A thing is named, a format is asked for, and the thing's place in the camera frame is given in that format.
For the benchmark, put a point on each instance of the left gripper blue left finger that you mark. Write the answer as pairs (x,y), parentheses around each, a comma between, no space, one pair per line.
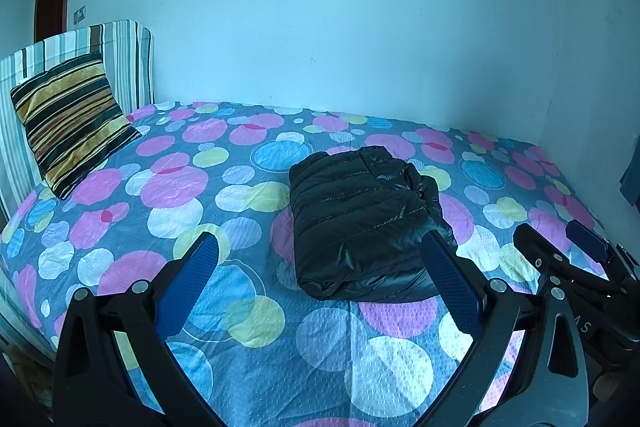
(91,384)

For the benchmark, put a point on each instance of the wall light switch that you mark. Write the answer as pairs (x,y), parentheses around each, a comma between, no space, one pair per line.
(79,15)

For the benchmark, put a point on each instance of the colourful dotted bed sheet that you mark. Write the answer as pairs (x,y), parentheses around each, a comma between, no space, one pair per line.
(259,350)

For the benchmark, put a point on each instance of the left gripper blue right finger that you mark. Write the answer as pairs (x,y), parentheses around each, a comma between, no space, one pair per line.
(548,385)

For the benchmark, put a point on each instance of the striped headboard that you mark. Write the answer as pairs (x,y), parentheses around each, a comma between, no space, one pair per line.
(42,238)

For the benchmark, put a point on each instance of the striped gold black pillow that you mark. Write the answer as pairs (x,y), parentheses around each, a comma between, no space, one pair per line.
(71,120)

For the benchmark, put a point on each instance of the blue curtain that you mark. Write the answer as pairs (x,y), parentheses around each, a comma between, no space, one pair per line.
(630,181)

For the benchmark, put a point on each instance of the black puffer jacket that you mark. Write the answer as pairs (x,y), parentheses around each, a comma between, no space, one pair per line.
(359,218)

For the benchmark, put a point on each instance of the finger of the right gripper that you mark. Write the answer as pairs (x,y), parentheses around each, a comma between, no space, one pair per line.
(616,262)
(550,262)

